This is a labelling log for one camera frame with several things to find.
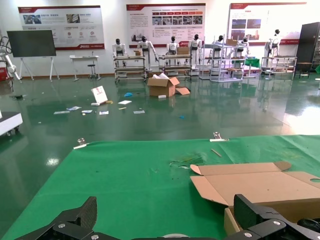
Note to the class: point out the white foam block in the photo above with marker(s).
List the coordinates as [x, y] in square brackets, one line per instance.
[162, 96]

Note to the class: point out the black monitor on stand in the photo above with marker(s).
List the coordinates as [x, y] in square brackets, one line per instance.
[31, 43]

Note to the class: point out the large open cardboard carton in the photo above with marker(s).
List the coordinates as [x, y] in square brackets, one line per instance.
[160, 89]

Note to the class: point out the white industrial robot arm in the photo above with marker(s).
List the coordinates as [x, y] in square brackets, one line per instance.
[10, 65]

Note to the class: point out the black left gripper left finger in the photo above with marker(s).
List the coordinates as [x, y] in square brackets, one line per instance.
[75, 225]

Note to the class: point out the tall black cabinet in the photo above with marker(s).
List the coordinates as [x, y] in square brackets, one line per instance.
[307, 45]

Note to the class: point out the distant green cloth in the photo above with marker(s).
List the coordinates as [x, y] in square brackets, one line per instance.
[252, 62]

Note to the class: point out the white paper sheet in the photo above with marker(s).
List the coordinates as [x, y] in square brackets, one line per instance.
[61, 112]
[87, 111]
[104, 112]
[124, 102]
[139, 111]
[73, 108]

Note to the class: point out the small cardboard box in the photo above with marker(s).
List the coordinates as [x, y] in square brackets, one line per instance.
[138, 52]
[231, 42]
[183, 50]

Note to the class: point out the metal workbench cart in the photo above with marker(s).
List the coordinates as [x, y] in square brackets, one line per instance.
[175, 56]
[130, 58]
[278, 58]

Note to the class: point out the white shelf rack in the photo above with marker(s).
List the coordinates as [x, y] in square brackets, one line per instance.
[226, 75]

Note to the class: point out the white black humanoid robot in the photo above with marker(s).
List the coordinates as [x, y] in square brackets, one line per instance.
[195, 43]
[244, 39]
[220, 38]
[275, 41]
[119, 47]
[143, 45]
[172, 46]

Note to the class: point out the white desk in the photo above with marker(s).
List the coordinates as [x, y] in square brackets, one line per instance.
[83, 57]

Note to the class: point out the clear plastic wrap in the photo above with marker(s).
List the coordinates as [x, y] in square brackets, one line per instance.
[190, 160]

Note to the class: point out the black stool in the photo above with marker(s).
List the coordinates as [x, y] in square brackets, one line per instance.
[92, 66]

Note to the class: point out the white wheeled cart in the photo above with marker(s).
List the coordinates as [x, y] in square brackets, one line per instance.
[10, 122]

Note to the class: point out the open brown cardboard box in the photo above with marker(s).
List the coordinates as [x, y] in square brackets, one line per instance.
[250, 185]

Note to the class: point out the white red sign board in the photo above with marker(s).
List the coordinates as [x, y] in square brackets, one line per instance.
[98, 94]

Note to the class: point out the flat cardboard piece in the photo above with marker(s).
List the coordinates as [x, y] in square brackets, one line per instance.
[183, 90]

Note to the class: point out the metal binder clip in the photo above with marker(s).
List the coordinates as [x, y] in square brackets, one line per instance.
[217, 136]
[81, 143]

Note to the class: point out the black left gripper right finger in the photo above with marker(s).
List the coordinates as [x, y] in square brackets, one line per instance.
[257, 220]

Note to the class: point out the white red wall poster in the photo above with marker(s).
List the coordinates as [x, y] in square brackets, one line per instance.
[165, 25]
[265, 20]
[60, 27]

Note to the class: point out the green table cloth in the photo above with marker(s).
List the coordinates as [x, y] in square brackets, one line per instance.
[112, 175]

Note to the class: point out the small wooden stick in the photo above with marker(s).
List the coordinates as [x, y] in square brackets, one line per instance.
[216, 152]

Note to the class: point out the blue glove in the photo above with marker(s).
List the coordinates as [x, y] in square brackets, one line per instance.
[128, 94]
[181, 116]

